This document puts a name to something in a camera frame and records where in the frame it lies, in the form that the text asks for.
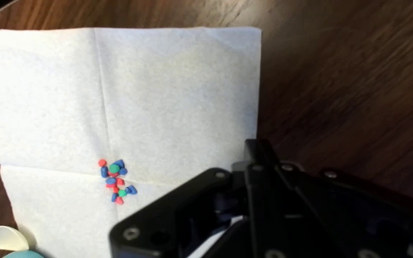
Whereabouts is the beads pile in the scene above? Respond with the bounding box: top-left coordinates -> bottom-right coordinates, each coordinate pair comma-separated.
97,159 -> 137,205

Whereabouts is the large white napkin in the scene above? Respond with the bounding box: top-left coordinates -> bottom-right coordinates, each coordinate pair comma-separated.
0,27 -> 261,258

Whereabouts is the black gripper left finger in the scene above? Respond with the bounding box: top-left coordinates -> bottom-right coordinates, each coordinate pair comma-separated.
109,168 -> 245,258

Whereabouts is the round wooden table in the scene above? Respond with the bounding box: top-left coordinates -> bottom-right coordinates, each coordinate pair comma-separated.
0,0 -> 413,258

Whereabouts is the teal measuring scoop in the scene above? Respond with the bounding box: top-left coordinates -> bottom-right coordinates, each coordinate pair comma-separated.
3,251 -> 44,258

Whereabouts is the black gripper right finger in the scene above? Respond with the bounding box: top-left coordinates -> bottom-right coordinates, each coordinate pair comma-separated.
245,139 -> 413,258

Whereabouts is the cream plastic spoon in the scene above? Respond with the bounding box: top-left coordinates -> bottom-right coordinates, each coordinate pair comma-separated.
0,225 -> 28,251

